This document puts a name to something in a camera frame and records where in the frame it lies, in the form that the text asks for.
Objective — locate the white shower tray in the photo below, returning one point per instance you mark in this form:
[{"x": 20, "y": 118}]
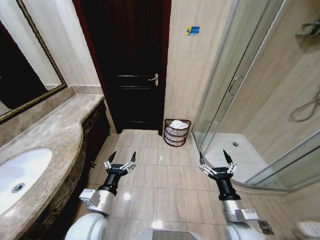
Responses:
[{"x": 247, "y": 155}]

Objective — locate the dark wooden door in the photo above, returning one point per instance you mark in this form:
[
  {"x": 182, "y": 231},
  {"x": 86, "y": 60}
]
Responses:
[{"x": 130, "y": 62}]

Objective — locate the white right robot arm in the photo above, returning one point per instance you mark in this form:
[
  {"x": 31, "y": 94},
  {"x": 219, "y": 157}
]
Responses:
[{"x": 240, "y": 225}]

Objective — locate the round shower drain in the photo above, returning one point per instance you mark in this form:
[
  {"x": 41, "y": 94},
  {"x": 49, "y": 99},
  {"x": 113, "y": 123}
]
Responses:
[{"x": 235, "y": 144}]

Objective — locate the silver sink drain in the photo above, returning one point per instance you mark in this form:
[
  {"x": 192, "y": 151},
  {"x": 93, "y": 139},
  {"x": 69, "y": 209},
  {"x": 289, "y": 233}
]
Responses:
[{"x": 18, "y": 187}]

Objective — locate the white ribbed plastic object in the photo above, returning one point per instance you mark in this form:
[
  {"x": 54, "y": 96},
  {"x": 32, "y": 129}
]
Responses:
[{"x": 310, "y": 231}]

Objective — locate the white towel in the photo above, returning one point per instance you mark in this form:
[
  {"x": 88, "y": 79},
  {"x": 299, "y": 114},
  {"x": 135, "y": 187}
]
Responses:
[{"x": 178, "y": 124}]

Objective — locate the glass shower enclosure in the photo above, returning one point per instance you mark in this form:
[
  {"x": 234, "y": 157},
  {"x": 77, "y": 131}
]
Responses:
[{"x": 225, "y": 75}]

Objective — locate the square metal floor drain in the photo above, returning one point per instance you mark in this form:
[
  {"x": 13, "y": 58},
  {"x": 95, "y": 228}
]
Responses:
[{"x": 266, "y": 228}]

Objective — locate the white oval sink basin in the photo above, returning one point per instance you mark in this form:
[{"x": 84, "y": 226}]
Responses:
[{"x": 30, "y": 165}]

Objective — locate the stone shower shelf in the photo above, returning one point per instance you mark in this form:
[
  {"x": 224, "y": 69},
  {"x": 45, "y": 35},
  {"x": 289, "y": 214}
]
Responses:
[{"x": 308, "y": 40}]

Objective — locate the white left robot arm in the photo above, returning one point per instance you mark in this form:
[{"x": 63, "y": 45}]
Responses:
[{"x": 96, "y": 225}]

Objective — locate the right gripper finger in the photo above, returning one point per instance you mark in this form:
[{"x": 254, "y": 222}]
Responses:
[
  {"x": 232, "y": 167},
  {"x": 206, "y": 168}
]

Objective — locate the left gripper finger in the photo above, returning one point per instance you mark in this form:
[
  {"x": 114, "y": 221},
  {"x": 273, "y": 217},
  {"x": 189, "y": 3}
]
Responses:
[
  {"x": 130, "y": 165},
  {"x": 109, "y": 162}
]

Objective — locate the blue yellow wall sticker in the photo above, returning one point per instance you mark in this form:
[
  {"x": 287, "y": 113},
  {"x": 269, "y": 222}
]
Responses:
[{"x": 193, "y": 30}]

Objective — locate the brown wicker hamper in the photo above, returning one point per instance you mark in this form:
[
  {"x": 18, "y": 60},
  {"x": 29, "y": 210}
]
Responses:
[{"x": 176, "y": 137}]

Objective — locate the gold framed wall mirror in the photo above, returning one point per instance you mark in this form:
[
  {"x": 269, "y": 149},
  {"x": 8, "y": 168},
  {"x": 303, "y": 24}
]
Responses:
[{"x": 17, "y": 75}]

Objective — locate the dark wooden vanity cabinet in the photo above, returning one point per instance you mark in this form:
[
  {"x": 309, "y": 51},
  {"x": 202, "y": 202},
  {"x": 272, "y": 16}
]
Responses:
[{"x": 96, "y": 127}]

